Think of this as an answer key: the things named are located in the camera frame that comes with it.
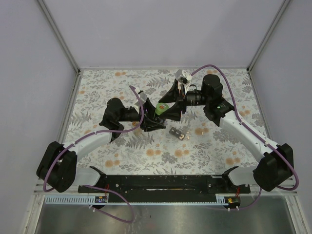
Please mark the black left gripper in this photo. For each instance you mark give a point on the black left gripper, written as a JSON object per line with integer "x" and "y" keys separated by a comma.
{"x": 146, "y": 123}

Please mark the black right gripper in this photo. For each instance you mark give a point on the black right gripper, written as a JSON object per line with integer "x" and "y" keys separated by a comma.
{"x": 174, "y": 113}

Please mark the green bottle cap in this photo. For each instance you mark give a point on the green bottle cap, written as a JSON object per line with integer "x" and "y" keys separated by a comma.
{"x": 161, "y": 108}

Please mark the grey weekly pill organizer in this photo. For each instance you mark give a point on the grey weekly pill organizer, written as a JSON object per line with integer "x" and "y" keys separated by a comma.
{"x": 180, "y": 133}

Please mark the green pill bottle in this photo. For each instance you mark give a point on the green pill bottle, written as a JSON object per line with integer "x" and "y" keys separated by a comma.
{"x": 158, "y": 119}

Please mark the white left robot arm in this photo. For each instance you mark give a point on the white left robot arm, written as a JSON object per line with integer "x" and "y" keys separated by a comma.
{"x": 58, "y": 167}

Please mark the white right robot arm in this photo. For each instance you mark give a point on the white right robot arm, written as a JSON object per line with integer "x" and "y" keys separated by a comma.
{"x": 275, "y": 161}

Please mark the floral table mat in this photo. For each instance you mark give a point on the floral table mat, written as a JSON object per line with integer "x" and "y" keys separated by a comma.
{"x": 156, "y": 152}

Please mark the clear pill bottle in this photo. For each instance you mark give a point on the clear pill bottle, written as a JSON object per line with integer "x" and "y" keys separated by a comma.
{"x": 137, "y": 132}

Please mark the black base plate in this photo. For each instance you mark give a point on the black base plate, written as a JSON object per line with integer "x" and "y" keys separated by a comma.
{"x": 189, "y": 184}

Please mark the aluminium frame rail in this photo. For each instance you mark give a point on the aluminium frame rail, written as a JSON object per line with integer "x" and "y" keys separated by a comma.
{"x": 74, "y": 189}

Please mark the white cable duct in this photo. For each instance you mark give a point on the white cable duct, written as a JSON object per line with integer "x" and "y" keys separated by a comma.
{"x": 138, "y": 199}

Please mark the left aluminium corner post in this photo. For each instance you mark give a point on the left aluminium corner post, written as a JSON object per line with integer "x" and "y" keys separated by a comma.
{"x": 57, "y": 33}

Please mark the aluminium corner post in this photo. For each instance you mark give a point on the aluminium corner post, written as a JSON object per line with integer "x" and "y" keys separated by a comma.
{"x": 269, "y": 33}
{"x": 57, "y": 33}

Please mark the right aluminium corner post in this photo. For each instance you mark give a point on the right aluminium corner post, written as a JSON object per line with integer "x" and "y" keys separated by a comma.
{"x": 269, "y": 33}

